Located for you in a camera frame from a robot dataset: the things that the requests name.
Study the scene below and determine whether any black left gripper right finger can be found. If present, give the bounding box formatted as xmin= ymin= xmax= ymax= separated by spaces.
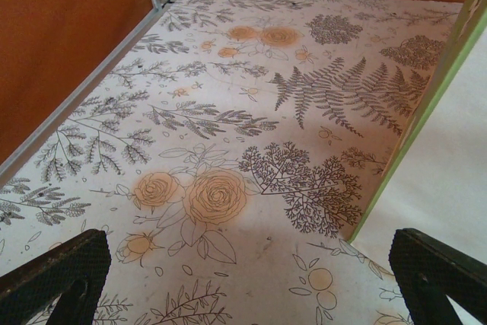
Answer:
xmin=388 ymin=227 xmax=487 ymax=325

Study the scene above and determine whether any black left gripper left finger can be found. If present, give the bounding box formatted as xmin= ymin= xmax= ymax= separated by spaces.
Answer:
xmin=0 ymin=228 xmax=113 ymax=325

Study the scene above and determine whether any illustrated white paper bag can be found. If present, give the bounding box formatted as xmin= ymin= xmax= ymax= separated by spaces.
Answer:
xmin=346 ymin=0 xmax=487 ymax=325

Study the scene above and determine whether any aluminium edge strip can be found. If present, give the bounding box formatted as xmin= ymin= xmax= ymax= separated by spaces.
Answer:
xmin=0 ymin=0 xmax=170 ymax=177

